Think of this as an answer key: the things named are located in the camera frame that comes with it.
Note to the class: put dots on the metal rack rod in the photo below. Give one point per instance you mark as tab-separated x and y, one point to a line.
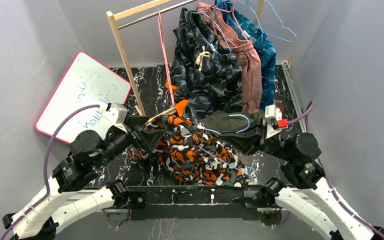
154	14

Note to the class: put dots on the olive green shorts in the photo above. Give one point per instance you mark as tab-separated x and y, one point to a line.
221	121

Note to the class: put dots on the pink wire hanger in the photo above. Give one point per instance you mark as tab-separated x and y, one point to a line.
166	64

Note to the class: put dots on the pink hanger holding shorts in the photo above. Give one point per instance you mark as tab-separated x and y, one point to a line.
227	9

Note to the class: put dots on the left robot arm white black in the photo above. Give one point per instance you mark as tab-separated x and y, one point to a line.
49	212

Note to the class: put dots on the dark leaf-pattern shorts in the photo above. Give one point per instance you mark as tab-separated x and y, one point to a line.
206	74

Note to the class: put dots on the pink-framed whiteboard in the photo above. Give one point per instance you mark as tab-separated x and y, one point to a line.
85	82

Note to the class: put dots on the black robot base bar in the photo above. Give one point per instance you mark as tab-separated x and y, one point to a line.
203	202

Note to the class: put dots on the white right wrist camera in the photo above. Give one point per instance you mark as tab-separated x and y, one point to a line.
274	119

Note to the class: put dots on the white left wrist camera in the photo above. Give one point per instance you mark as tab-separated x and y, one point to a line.
116	114

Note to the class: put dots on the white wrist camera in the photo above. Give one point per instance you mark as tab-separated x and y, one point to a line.
274	119
116	114

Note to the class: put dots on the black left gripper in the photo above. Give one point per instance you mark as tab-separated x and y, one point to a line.
150	137

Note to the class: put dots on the pink shorts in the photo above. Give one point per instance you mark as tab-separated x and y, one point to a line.
246	55

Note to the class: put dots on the wooden clothes rack frame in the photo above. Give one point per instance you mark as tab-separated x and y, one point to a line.
112	19

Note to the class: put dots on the orange camouflage shorts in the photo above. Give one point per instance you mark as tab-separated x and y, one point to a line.
179	152

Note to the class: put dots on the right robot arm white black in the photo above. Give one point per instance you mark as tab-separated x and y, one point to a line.
308	192

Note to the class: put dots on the teal patterned shorts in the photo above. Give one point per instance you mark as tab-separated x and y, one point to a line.
267	55

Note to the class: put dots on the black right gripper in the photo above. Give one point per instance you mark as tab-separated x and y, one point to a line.
251	138

